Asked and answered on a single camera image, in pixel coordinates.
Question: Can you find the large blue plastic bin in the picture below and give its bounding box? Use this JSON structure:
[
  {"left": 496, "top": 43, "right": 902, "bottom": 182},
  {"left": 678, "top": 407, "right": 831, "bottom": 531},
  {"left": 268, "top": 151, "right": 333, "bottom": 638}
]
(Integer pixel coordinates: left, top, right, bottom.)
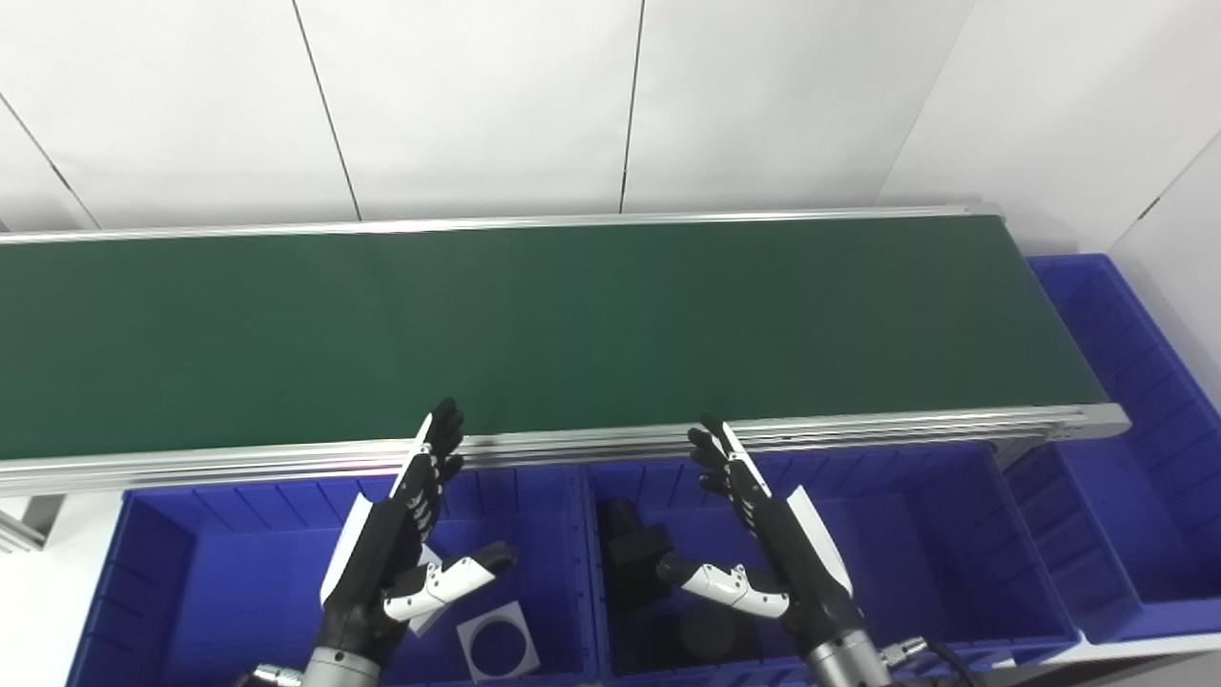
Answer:
[
  {"left": 1002, "top": 253, "right": 1221, "bottom": 646},
  {"left": 65, "top": 465, "right": 598, "bottom": 687},
  {"left": 582, "top": 441, "right": 1085, "bottom": 684}
]

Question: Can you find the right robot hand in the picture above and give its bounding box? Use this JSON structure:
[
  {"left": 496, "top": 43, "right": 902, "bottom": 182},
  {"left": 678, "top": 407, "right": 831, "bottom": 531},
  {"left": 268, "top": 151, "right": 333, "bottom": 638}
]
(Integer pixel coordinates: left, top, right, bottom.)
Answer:
[{"left": 656, "top": 412, "right": 865, "bottom": 659}]

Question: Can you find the green conveyor belt aluminium frame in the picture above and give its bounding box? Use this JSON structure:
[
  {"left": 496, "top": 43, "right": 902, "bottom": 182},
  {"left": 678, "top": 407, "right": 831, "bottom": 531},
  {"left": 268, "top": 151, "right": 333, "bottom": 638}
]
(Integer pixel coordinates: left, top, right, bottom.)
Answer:
[{"left": 0, "top": 202, "right": 1132, "bottom": 498}]

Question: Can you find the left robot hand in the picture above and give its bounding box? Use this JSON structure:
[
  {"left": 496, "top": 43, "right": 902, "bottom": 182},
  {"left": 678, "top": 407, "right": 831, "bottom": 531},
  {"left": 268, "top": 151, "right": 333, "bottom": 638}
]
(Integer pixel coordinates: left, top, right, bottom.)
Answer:
[{"left": 318, "top": 398, "right": 517, "bottom": 669}]

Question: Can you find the black block part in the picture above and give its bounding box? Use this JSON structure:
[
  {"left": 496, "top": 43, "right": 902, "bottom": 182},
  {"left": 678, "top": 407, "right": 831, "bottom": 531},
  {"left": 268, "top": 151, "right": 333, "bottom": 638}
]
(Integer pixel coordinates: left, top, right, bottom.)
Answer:
[{"left": 598, "top": 498, "right": 674, "bottom": 613}]

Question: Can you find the aluminium conveyor leg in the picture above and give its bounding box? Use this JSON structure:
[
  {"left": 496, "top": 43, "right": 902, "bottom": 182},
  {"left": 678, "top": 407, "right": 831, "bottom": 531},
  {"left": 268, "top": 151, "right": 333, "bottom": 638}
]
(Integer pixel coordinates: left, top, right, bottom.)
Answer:
[
  {"left": 990, "top": 437, "right": 1052, "bottom": 470},
  {"left": 0, "top": 493, "right": 67, "bottom": 555}
]

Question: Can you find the black round part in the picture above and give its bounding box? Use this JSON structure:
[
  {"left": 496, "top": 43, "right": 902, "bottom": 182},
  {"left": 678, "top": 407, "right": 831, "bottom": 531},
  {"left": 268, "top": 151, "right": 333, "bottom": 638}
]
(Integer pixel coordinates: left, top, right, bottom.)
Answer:
[{"left": 679, "top": 605, "right": 765, "bottom": 665}]

